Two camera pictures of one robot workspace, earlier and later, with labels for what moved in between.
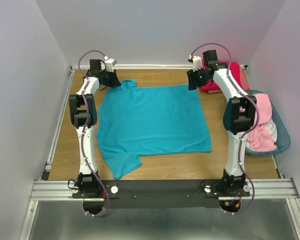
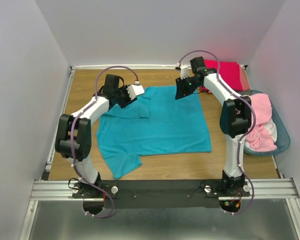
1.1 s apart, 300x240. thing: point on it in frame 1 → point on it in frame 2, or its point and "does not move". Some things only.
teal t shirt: x=134 y=121 does not move
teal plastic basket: x=282 y=132 does not move
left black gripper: x=114 y=82 → x=128 y=101
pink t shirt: x=260 y=139 does not move
